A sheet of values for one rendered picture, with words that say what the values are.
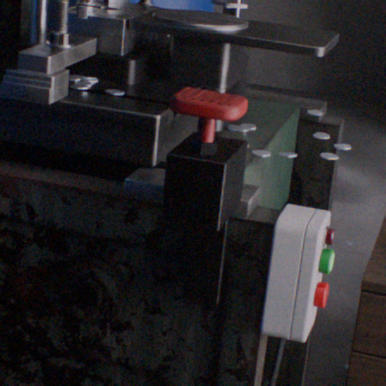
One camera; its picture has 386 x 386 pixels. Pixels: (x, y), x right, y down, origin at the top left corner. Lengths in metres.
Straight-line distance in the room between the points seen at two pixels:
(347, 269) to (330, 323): 0.35
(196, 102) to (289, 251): 0.20
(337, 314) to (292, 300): 1.33
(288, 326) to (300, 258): 0.08
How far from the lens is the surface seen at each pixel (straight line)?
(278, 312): 1.13
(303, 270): 1.11
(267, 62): 4.77
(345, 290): 2.60
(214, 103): 1.00
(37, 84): 1.18
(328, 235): 1.13
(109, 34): 1.32
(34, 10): 1.34
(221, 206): 1.02
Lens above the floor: 0.99
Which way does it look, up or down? 18 degrees down
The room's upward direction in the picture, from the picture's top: 6 degrees clockwise
